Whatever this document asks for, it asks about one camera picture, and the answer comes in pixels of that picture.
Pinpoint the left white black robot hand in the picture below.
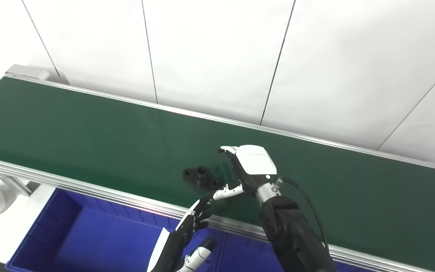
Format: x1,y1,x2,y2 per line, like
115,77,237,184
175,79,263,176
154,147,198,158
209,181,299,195
147,195,217,272

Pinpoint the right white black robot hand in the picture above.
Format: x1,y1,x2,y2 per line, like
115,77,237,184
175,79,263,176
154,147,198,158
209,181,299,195
213,145,283,201

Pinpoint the green conveyor belt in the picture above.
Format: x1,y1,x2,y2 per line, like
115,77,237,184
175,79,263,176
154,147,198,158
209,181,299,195
0,77,435,272
0,74,435,272

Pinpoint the grey conveyor motor box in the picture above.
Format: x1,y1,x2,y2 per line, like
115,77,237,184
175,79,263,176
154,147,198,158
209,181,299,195
5,64,50,80

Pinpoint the blue plastic bin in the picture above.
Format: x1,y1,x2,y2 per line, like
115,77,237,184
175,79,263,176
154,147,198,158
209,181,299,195
202,229,376,272
5,188,222,272

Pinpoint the black flanged machine part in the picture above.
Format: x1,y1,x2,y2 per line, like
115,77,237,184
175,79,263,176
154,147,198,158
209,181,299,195
183,166,224,189

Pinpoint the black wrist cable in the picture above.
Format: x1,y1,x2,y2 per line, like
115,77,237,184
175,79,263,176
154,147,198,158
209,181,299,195
274,176,331,257

